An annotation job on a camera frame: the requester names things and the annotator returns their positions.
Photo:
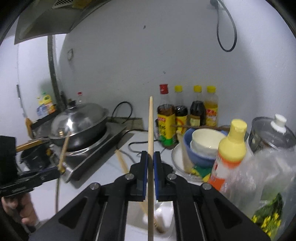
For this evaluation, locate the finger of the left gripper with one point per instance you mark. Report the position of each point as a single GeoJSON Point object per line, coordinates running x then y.
{"type": "Point", "coordinates": [44, 177]}

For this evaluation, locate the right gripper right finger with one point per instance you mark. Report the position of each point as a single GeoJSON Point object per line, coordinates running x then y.
{"type": "Point", "coordinates": [201, 212]}

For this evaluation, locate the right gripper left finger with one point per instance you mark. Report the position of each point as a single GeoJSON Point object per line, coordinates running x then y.
{"type": "Point", "coordinates": [99, 212]}

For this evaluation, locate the person's left hand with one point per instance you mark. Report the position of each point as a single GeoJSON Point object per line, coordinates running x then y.
{"type": "Point", "coordinates": [24, 206]}

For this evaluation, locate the small black electric pot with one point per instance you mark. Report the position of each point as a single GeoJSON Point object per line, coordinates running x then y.
{"type": "Point", "coordinates": [35, 158]}

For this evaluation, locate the yellow green sponge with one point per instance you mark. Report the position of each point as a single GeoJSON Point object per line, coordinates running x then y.
{"type": "Point", "coordinates": [203, 172]}

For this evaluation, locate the silver induction cooker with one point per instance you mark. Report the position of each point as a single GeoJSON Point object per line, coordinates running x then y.
{"type": "Point", "coordinates": [78, 162]}

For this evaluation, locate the blue bowl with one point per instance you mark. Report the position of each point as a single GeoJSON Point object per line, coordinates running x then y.
{"type": "Point", "coordinates": [195, 158]}

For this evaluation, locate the wooden spatula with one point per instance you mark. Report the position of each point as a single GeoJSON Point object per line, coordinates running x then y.
{"type": "Point", "coordinates": [28, 124]}

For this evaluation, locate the white plate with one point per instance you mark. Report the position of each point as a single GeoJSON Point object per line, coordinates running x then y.
{"type": "Point", "coordinates": [177, 160]}

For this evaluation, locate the plastic bag of greens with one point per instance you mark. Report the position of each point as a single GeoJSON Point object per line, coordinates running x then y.
{"type": "Point", "coordinates": [263, 188]}

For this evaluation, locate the orange yellow squeeze bottle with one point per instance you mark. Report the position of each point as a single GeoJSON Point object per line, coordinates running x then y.
{"type": "Point", "coordinates": [231, 152]}

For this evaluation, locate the white bowl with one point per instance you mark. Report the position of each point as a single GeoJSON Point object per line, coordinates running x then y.
{"type": "Point", "coordinates": [205, 142]}

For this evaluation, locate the yellow detergent bottle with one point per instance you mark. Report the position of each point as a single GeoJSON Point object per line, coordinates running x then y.
{"type": "Point", "coordinates": [46, 105]}

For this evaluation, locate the steel wok lid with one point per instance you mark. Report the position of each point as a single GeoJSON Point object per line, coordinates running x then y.
{"type": "Point", "coordinates": [80, 119]}

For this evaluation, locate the grey vertical pipe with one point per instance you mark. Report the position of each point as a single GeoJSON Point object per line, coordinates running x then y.
{"type": "Point", "coordinates": [54, 82]}

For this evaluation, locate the red cap cooking oil bottle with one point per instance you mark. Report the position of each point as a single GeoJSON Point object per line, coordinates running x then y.
{"type": "Point", "coordinates": [166, 119]}

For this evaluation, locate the clear bottle red cap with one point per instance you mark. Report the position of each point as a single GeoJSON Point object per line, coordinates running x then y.
{"type": "Point", "coordinates": [80, 98]}

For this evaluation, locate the yellow cap soy sauce bottle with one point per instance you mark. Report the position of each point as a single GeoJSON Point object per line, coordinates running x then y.
{"type": "Point", "coordinates": [197, 109]}

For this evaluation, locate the glass pot lid white knob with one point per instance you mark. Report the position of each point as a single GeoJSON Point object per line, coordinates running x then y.
{"type": "Point", "coordinates": [270, 133]}

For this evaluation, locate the yellow cap dark sauce bottle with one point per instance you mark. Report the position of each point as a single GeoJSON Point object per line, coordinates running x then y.
{"type": "Point", "coordinates": [181, 111]}

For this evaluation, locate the yellow cap amber bottle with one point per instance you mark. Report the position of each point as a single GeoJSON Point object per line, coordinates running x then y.
{"type": "Point", "coordinates": [211, 106]}

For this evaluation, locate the range hood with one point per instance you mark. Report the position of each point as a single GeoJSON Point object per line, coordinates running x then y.
{"type": "Point", "coordinates": [44, 18]}

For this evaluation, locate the black wok with wooden handle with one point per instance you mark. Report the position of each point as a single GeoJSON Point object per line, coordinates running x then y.
{"type": "Point", "coordinates": [74, 142]}

